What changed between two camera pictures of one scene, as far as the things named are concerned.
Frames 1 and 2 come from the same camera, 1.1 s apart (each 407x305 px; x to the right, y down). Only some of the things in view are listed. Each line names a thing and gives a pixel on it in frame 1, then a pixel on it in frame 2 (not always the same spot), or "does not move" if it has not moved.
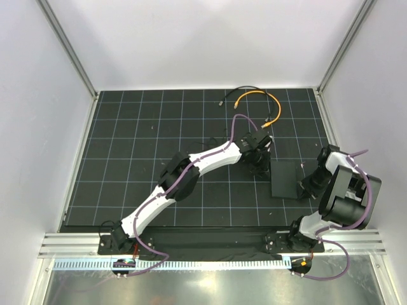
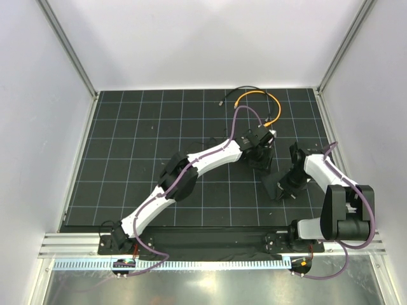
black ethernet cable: x=266 y=119 does not move
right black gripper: x=307 y=190 -> x=288 y=190
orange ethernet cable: x=266 y=124 does not move
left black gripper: x=266 y=150 does not move
